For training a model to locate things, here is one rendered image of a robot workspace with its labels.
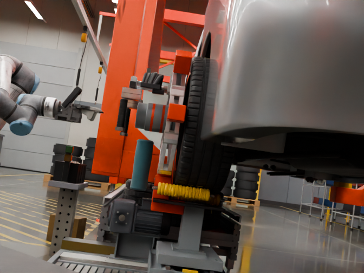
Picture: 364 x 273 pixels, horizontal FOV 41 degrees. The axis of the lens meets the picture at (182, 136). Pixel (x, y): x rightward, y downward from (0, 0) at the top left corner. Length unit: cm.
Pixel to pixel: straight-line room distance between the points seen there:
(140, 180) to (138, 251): 51
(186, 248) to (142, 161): 49
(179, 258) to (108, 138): 93
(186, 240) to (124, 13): 139
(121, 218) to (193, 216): 45
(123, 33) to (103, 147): 68
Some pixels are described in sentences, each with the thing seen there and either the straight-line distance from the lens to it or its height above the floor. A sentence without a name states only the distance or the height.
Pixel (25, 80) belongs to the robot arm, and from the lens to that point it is 269.
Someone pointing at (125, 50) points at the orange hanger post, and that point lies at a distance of 292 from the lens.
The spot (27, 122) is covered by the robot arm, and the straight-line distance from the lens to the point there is 217.
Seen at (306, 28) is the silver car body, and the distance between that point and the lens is 148.
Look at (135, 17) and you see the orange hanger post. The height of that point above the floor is 147.
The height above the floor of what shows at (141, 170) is 58.
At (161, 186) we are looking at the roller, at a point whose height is 52.
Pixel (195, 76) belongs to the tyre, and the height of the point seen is 103.
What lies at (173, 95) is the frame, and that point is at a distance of 215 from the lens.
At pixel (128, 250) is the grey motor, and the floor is 12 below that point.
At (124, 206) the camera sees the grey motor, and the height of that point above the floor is 38.
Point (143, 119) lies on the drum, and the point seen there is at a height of 83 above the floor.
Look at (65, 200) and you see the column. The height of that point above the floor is 34.
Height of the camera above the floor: 60
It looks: 4 degrees up
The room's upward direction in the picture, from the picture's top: 8 degrees clockwise
